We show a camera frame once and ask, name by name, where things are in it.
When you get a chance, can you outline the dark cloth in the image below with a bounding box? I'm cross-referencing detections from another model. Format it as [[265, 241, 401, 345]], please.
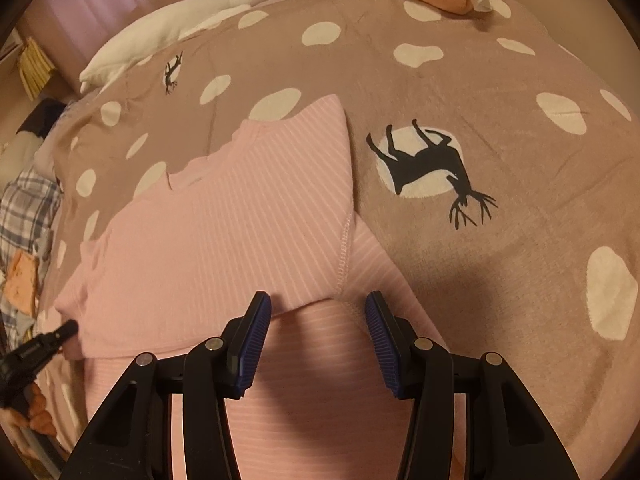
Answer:
[[15, 99, 69, 137]]

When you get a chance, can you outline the pink ribbed shirt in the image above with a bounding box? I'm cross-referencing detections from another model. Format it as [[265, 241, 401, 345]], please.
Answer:
[[54, 94, 456, 480]]

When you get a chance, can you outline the plaid cloth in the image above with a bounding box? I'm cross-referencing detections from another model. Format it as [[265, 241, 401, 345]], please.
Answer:
[[0, 165, 64, 341]]

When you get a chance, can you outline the white goose plush toy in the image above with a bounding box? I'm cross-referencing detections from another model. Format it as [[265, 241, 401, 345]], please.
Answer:
[[79, 0, 327, 95]]

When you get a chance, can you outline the orange cloth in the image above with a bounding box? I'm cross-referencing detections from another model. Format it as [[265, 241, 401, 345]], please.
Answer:
[[2, 250, 42, 319]]

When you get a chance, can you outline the spotted deer print blanket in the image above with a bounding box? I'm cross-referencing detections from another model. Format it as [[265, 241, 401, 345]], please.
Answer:
[[35, 0, 637, 466]]

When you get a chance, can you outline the pink curtain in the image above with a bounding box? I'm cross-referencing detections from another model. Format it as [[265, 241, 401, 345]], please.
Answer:
[[20, 0, 226, 92]]

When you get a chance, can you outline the stack of yellowish books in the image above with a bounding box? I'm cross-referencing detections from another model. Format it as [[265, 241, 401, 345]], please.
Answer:
[[17, 37, 57, 102]]

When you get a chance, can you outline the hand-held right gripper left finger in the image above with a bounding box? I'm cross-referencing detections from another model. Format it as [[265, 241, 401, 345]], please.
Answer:
[[60, 291, 273, 480]]

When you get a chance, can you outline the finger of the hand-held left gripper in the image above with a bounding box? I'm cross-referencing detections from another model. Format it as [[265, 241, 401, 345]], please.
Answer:
[[0, 320, 79, 387]]

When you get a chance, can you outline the person's left hand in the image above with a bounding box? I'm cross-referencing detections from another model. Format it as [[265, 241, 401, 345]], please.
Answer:
[[27, 384, 57, 435]]

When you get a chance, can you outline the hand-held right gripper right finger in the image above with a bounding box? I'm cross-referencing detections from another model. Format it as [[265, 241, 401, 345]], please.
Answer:
[[364, 291, 581, 480]]

